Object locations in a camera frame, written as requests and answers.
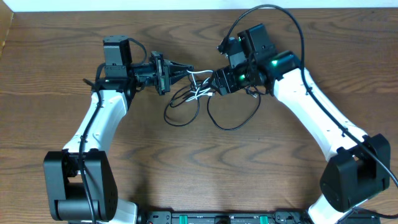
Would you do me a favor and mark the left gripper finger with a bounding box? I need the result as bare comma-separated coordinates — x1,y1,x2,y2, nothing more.
169,70,190,85
167,60,194,73

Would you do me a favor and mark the black usb cable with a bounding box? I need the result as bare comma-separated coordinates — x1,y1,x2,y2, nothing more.
163,79,262,131

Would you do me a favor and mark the white usb cable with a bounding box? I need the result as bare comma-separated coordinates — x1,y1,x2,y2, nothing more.
185,69,216,103

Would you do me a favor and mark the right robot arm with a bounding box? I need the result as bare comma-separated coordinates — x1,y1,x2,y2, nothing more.
211,24,391,223

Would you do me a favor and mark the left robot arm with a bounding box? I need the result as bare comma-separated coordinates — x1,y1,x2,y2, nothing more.
43,35,194,223

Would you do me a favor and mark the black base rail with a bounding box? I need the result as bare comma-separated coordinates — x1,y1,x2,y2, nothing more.
128,210,312,224

